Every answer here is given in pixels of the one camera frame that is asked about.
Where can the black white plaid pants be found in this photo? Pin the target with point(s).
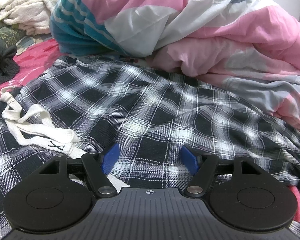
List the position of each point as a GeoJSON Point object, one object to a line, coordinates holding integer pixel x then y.
{"type": "Point", "coordinates": [50, 188]}

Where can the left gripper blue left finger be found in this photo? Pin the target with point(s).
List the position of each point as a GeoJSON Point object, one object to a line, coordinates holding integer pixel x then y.
{"type": "Point", "coordinates": [108, 157]}

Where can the pink floral bed blanket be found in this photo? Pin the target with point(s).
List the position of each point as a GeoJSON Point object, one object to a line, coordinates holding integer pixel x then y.
{"type": "Point", "coordinates": [35, 60]}

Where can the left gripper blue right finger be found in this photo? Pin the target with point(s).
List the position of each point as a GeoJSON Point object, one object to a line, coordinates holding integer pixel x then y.
{"type": "Point", "coordinates": [191, 158]}

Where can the cream white fleece blanket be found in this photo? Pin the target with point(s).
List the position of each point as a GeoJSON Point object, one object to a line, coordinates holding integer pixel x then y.
{"type": "Point", "coordinates": [31, 16]}

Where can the pink blue patterned duvet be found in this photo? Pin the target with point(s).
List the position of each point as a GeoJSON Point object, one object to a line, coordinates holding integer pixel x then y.
{"type": "Point", "coordinates": [249, 47]}

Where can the dark grey garment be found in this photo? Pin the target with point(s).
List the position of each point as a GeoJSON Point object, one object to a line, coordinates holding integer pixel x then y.
{"type": "Point", "coordinates": [8, 67]}

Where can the green patterned pillow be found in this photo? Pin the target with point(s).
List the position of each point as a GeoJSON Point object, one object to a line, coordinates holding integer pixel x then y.
{"type": "Point", "coordinates": [11, 34]}

